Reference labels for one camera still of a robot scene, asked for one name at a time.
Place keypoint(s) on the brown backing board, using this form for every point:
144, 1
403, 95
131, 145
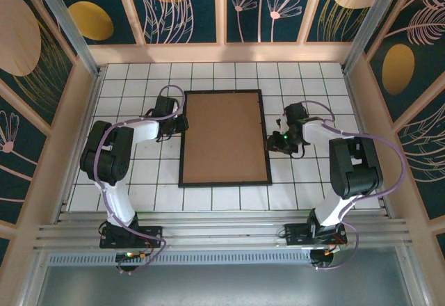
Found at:
224, 139

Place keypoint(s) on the black picture frame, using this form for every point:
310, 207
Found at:
225, 184

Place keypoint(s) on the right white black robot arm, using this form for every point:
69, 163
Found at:
354, 167

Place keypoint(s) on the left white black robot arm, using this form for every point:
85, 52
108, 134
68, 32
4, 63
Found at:
104, 153

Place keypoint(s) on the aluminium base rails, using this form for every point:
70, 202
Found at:
222, 231

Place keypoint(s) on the small controller board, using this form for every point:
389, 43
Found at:
130, 255

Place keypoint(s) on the grey metal sheet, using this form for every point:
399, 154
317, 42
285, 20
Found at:
222, 285

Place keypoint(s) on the aluminium side rail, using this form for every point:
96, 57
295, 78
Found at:
353, 94
92, 97

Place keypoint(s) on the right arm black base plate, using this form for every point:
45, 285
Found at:
293, 234

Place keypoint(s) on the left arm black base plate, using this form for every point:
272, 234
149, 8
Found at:
153, 233

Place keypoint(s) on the aluminium corner post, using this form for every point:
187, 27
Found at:
370, 24
69, 24

